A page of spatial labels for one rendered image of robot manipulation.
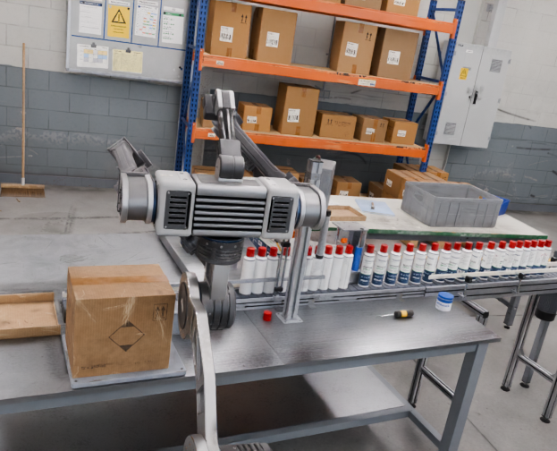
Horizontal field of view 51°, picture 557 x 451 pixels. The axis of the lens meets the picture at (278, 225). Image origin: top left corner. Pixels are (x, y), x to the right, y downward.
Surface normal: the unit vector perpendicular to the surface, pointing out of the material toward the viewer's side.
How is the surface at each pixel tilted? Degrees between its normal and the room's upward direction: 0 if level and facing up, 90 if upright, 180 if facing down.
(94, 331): 90
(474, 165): 90
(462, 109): 90
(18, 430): 0
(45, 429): 0
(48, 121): 90
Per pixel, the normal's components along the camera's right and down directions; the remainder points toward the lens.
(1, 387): 0.15, -0.94
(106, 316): 0.40, 0.35
